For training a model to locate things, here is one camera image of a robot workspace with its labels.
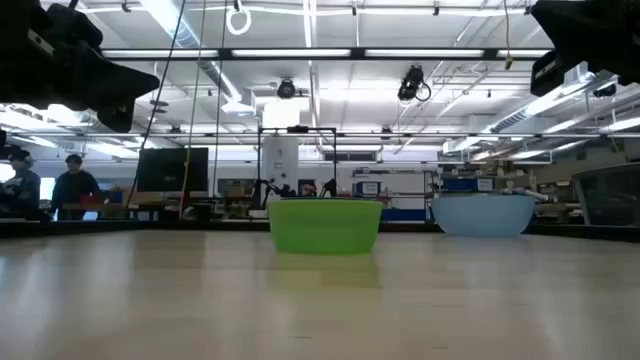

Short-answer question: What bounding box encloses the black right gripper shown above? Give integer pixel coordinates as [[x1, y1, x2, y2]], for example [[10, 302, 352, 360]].
[[530, 0, 640, 87]]

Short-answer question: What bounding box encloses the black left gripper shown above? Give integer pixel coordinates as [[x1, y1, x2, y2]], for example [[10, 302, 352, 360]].
[[0, 0, 161, 134]]

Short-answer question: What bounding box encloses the blue plastic bowl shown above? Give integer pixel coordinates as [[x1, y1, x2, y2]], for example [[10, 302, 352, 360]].
[[430, 193, 537, 238]]

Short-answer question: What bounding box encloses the green plastic bowl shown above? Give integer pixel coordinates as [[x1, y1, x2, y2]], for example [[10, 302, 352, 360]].
[[267, 197, 385, 255]]

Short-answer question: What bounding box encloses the black monitor screen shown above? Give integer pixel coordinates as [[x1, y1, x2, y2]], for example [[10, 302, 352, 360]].
[[136, 146, 210, 194]]

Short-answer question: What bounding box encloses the white pipe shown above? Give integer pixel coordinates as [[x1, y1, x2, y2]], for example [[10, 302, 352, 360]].
[[501, 186, 550, 203]]

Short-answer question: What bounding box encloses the white pillar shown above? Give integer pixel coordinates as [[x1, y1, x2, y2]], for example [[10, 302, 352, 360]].
[[261, 136, 300, 192]]

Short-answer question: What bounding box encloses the long ceiling light bar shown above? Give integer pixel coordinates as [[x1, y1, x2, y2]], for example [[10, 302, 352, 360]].
[[101, 47, 552, 62]]

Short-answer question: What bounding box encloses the blue storage bin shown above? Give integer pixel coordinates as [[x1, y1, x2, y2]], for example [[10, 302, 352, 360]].
[[441, 177, 496, 193]]

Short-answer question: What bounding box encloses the blue box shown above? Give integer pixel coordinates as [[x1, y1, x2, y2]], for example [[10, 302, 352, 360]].
[[381, 208, 429, 223]]

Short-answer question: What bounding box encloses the black hanging cable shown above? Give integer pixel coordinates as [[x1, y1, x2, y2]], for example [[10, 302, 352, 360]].
[[124, 0, 188, 209]]

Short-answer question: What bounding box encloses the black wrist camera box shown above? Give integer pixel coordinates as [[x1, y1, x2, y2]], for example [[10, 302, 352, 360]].
[[529, 49, 574, 97]]

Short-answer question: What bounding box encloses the cable with yellow plug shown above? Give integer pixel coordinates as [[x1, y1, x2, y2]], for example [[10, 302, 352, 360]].
[[502, 0, 515, 71]]

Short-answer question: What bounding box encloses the thin dark hanging cable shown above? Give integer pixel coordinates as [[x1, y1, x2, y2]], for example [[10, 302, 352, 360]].
[[211, 0, 229, 197]]

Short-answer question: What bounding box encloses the white hanging ring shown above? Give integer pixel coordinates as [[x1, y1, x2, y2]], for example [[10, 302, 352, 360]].
[[225, 3, 253, 37]]

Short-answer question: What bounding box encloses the round black ceiling camera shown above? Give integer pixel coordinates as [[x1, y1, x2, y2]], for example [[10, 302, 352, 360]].
[[276, 77, 298, 100]]

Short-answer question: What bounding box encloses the black hanging camera mount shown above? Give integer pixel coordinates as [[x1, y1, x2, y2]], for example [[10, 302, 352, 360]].
[[396, 64, 433, 104]]

